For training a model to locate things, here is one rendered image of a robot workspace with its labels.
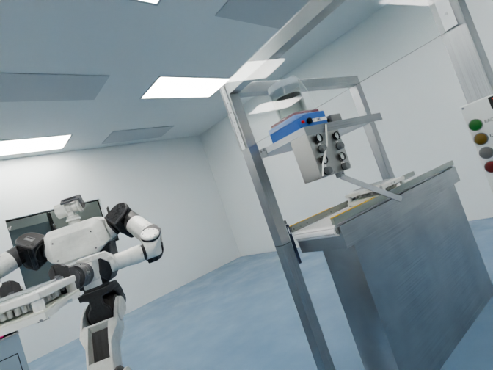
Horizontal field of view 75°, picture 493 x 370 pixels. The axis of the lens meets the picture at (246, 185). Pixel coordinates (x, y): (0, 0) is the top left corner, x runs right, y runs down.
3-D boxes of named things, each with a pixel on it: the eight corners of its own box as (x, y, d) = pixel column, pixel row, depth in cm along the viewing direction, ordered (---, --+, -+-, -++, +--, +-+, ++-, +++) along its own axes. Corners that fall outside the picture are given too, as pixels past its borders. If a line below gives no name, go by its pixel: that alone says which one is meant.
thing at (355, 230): (347, 248, 138) (340, 226, 138) (301, 252, 161) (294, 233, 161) (460, 180, 216) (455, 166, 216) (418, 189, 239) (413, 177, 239)
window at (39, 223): (26, 296, 466) (3, 220, 472) (26, 296, 467) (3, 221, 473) (118, 261, 561) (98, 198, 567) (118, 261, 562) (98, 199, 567)
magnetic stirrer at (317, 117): (303, 128, 140) (296, 109, 141) (272, 144, 157) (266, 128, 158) (331, 123, 152) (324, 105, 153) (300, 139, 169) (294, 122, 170)
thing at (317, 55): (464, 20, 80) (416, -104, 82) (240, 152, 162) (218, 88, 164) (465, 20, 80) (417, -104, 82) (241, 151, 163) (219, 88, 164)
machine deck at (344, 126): (307, 136, 136) (303, 126, 136) (254, 161, 166) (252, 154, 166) (382, 119, 173) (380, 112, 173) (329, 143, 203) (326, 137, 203)
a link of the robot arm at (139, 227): (173, 252, 145) (145, 231, 158) (169, 228, 139) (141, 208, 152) (150, 265, 137) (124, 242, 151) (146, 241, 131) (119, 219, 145)
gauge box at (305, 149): (322, 178, 135) (306, 133, 136) (304, 184, 143) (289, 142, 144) (352, 167, 148) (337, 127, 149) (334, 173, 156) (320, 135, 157)
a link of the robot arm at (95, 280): (95, 288, 116) (108, 281, 128) (86, 259, 117) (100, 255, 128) (64, 299, 116) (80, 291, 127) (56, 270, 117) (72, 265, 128)
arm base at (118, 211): (126, 244, 158) (119, 230, 166) (148, 227, 161) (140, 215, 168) (107, 229, 147) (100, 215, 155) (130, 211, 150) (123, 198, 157)
